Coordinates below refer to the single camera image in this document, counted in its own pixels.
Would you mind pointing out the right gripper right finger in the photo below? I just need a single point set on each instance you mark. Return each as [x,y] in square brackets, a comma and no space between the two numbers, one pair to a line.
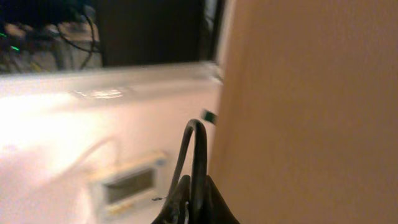
[215,209]

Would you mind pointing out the black cable black plug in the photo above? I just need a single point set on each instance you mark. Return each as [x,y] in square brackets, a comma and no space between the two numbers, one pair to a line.
[199,167]

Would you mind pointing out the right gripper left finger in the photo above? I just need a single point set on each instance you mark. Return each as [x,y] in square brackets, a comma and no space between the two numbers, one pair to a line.
[175,209]

